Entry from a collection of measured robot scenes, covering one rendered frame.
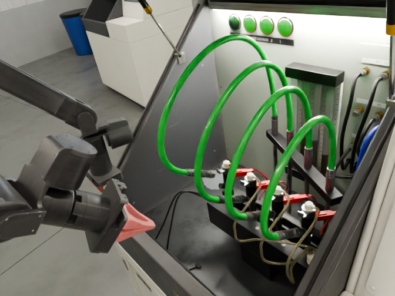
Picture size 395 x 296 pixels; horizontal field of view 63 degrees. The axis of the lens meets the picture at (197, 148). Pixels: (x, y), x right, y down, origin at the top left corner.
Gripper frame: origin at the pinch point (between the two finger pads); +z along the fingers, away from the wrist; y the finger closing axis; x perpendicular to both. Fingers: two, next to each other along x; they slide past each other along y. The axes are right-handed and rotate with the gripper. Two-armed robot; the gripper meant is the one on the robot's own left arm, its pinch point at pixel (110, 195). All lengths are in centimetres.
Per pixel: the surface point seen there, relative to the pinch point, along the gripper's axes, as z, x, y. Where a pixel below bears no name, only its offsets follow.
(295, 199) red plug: -4.6, -27.7, -40.7
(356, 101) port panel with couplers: -20, -52, -40
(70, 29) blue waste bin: 52, -195, 569
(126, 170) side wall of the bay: 1.3, -9.9, 9.0
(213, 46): -38.3, -23.6, -21.9
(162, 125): -26.5, -8.1, -22.1
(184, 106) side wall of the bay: -10.5, -36.2, 9.6
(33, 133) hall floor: 107, -29, 310
